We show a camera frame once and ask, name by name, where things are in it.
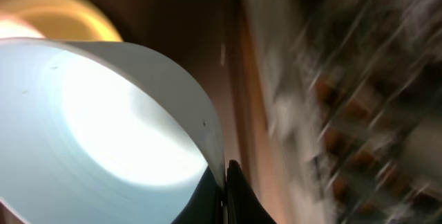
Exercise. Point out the yellow plate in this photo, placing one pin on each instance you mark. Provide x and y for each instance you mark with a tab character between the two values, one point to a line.
71	20

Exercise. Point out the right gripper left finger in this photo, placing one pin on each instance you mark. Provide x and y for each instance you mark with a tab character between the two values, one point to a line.
205	205

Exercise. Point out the grey dishwasher rack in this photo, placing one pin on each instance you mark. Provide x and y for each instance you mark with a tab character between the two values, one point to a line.
352	92

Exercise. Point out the light blue bowl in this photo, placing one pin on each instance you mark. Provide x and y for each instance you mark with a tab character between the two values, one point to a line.
102	132

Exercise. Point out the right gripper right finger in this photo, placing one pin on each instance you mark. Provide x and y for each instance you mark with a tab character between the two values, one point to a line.
242	204

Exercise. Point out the brown plastic serving tray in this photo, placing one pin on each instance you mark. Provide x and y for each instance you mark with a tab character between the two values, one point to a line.
190	32

